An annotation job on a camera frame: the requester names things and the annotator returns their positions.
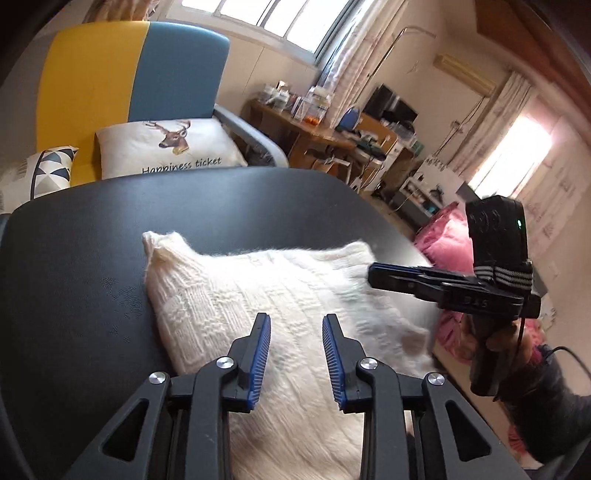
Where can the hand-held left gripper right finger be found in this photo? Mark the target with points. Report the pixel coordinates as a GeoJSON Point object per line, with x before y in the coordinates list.
{"type": "Point", "coordinates": [332, 360]}

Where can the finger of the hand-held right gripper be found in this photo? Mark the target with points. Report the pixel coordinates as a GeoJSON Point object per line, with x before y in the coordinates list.
{"type": "Point", "coordinates": [406, 285]}
{"type": "Point", "coordinates": [401, 271]}

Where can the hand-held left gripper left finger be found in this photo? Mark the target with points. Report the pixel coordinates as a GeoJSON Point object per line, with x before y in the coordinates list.
{"type": "Point", "coordinates": [259, 355]}

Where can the cream knitted sweater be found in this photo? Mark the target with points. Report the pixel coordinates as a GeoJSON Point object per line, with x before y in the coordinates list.
{"type": "Point", "coordinates": [277, 286]}

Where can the person's right forearm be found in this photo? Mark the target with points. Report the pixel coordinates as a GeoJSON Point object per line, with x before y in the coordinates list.
{"type": "Point", "coordinates": [554, 406]}

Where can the person's right hand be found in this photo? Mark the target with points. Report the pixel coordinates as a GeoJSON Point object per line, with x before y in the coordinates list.
{"type": "Point", "coordinates": [510, 344]}

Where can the pink quilt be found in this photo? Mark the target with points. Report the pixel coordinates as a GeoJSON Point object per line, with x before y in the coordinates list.
{"type": "Point", "coordinates": [438, 235]}

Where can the bright side window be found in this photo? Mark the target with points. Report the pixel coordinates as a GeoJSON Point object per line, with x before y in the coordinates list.
{"type": "Point", "coordinates": [512, 152]}

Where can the white cabinet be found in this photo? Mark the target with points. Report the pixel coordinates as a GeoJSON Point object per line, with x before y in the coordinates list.
{"type": "Point", "coordinates": [434, 175]}

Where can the blue bag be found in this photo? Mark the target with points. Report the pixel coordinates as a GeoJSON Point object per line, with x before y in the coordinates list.
{"type": "Point", "coordinates": [348, 119]}

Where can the wooden desk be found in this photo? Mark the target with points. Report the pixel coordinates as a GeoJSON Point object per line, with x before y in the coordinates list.
{"type": "Point", "coordinates": [314, 134]}

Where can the black monitor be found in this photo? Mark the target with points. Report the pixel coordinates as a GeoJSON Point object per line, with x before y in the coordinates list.
{"type": "Point", "coordinates": [388, 106]}

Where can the clutter of bottles and boxes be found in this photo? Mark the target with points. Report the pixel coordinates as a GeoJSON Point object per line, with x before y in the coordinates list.
{"type": "Point", "coordinates": [295, 104]}

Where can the patterned sheer curtain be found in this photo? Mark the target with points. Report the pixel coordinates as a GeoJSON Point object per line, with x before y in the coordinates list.
{"type": "Point", "coordinates": [355, 60]}

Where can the deer print pillow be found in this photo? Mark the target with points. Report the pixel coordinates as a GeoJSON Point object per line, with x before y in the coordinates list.
{"type": "Point", "coordinates": [138, 152]}

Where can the geometric print pillow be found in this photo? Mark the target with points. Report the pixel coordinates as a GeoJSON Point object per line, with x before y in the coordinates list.
{"type": "Point", "coordinates": [27, 175]}

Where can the grey yellow blue sofa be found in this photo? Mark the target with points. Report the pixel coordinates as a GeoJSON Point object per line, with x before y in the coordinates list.
{"type": "Point", "coordinates": [92, 83]}

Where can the beige curtain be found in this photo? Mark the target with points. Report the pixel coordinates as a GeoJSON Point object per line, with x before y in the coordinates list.
{"type": "Point", "coordinates": [124, 9]}

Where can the wall air conditioner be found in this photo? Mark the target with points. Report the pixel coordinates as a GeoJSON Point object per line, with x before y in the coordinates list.
{"type": "Point", "coordinates": [466, 74]}

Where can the window with white frame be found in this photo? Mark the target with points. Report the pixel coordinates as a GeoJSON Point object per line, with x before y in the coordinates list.
{"type": "Point", "coordinates": [277, 18]}

